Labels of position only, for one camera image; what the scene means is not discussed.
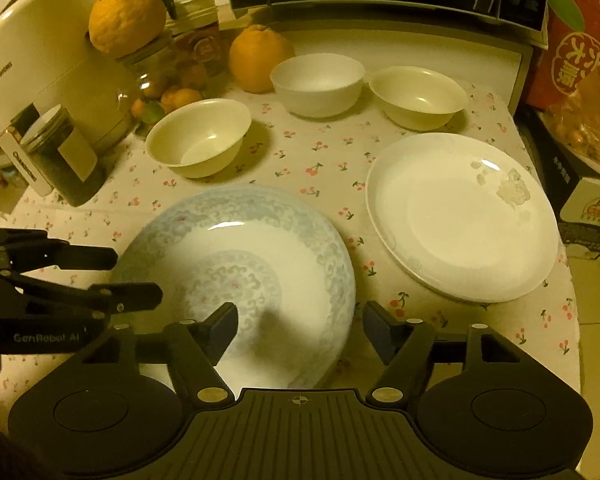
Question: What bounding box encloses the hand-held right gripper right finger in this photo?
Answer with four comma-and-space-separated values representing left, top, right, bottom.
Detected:
364, 301, 523, 406

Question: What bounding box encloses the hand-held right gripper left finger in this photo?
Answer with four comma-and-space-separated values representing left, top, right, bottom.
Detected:
80, 302, 238, 406

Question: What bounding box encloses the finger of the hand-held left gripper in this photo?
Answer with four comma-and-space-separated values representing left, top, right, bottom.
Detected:
0, 272, 163, 319
0, 228, 118, 276

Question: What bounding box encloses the blue patterned plate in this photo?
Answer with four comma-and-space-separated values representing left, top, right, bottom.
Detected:
111, 185, 357, 391

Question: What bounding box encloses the cream ceramic bowl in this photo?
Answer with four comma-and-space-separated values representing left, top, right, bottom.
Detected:
368, 66, 468, 132
145, 98, 252, 179

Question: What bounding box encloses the white ceramic bowl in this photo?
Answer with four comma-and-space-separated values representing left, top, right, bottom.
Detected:
270, 55, 366, 119

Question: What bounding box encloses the dark canister with metal lid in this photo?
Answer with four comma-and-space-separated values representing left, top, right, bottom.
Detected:
20, 104, 107, 207

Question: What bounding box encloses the white floral plate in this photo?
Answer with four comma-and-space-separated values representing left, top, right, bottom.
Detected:
365, 132, 561, 303

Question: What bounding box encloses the cherry print tablecloth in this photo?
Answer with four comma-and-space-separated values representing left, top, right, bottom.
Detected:
0, 82, 581, 411

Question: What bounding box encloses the pile of small kumquats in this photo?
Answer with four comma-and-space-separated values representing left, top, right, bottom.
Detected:
132, 62, 208, 126

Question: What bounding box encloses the white kitchen appliance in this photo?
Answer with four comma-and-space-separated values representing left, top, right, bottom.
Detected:
0, 0, 136, 198

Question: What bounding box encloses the glass jar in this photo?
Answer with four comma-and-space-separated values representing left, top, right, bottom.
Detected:
115, 30, 211, 138

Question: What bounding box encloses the large orange with leaves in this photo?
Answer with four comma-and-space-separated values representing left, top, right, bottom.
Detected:
88, 0, 178, 58

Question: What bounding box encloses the white cardboard box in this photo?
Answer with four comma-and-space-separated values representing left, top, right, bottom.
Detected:
560, 175, 600, 261

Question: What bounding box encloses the red label jar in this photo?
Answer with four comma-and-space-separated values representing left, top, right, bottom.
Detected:
172, 17, 231, 80

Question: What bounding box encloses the beige stand with metal trim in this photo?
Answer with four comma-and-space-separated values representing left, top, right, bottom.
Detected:
217, 2, 536, 116

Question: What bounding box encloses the plastic bag of small oranges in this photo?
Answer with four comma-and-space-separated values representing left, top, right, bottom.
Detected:
545, 85, 600, 181

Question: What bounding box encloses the red carton box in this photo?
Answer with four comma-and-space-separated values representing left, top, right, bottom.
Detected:
522, 0, 600, 111

